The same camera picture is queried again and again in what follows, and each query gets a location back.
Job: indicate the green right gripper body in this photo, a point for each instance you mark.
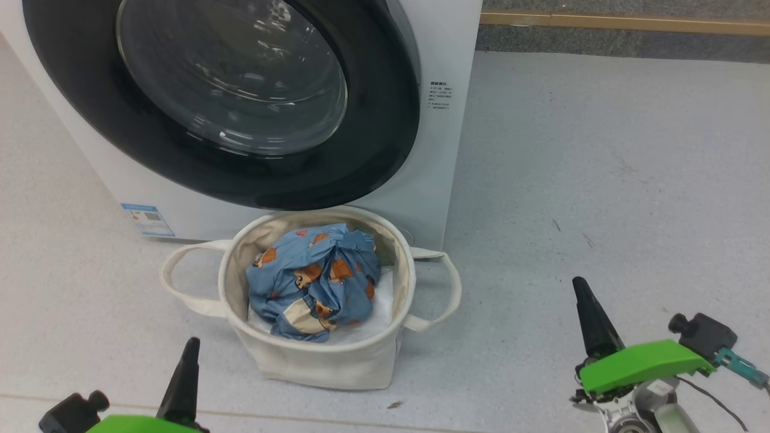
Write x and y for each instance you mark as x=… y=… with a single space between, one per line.
x=637 y=364

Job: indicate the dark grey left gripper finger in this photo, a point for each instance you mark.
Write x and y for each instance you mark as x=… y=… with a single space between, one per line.
x=185 y=391

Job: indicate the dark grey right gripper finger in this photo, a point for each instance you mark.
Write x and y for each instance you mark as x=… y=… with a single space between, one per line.
x=595 y=328

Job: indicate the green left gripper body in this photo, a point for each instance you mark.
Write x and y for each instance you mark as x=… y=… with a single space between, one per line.
x=138 y=424

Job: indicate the blue patterned cloth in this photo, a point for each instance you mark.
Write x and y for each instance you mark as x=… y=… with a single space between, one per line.
x=355 y=258

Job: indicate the black round washing machine door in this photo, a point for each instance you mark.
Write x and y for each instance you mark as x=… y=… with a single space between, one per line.
x=373 y=150

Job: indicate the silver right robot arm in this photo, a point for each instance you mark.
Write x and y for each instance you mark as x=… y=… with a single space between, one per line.
x=649 y=406

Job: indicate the cream canvas laundry basket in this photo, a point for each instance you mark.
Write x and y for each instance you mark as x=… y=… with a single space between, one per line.
x=325 y=367

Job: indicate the white front-load washing machine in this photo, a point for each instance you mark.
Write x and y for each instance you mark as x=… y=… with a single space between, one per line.
x=430 y=168

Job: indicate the blue energy label sticker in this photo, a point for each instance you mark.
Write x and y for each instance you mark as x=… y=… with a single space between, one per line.
x=147 y=219

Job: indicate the wooden baseboard strip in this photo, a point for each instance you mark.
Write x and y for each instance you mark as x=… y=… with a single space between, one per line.
x=601 y=21

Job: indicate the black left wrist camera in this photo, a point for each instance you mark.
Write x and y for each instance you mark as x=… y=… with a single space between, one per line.
x=69 y=415

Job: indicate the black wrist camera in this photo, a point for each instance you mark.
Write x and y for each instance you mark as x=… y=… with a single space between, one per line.
x=710 y=337
x=69 y=415

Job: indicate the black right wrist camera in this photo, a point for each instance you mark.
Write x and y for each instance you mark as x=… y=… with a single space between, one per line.
x=710 y=337

